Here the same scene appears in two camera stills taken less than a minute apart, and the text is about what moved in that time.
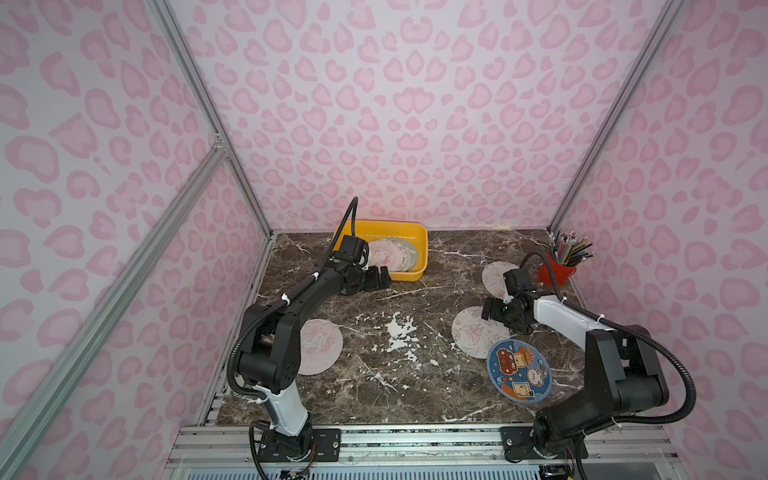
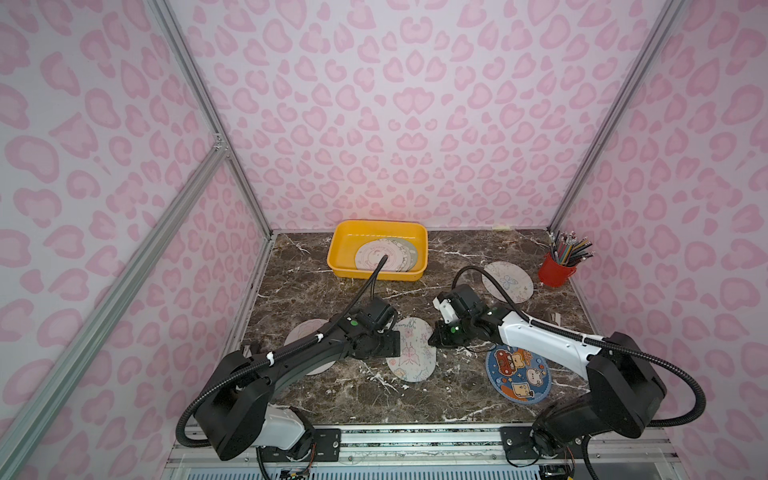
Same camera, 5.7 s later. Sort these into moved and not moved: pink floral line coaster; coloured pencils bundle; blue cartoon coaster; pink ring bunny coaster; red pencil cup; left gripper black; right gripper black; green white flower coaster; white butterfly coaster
Moved: pink floral line coaster; right gripper black; left gripper black
Not moved: white butterfly coaster; red pencil cup; coloured pencils bundle; green white flower coaster; blue cartoon coaster; pink ring bunny coaster
